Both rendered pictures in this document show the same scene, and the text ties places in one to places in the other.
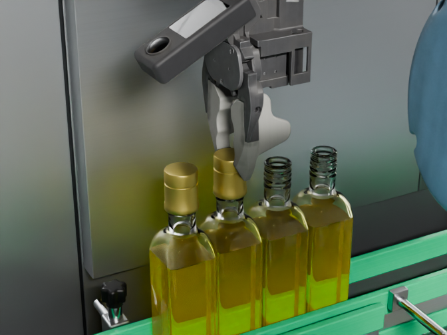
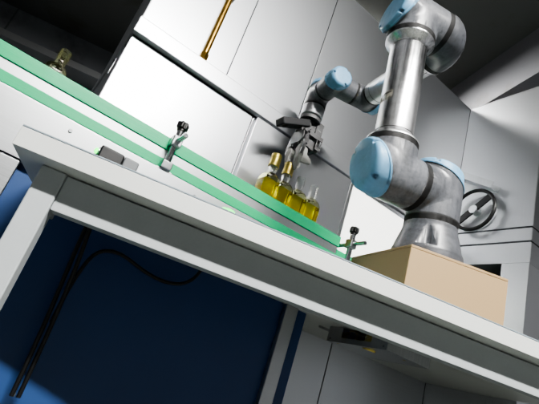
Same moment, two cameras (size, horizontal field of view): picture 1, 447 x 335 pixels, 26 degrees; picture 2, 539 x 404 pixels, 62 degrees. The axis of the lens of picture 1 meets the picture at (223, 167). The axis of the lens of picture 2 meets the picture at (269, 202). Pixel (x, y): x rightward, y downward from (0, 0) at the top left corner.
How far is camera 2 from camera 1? 1.14 m
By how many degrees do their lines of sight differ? 47
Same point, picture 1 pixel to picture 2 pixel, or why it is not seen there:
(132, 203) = not seen: hidden behind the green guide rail
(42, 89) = (236, 140)
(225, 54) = (299, 133)
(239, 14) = (307, 122)
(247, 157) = (298, 158)
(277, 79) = (310, 147)
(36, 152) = (225, 156)
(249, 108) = (304, 141)
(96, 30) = (258, 131)
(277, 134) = (306, 160)
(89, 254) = not seen: hidden behind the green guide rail
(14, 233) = not seen: hidden behind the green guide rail
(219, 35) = (301, 122)
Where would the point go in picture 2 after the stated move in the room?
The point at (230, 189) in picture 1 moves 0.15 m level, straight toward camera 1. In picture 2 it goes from (288, 170) to (297, 148)
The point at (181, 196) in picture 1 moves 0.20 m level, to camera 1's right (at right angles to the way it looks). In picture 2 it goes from (276, 159) to (337, 179)
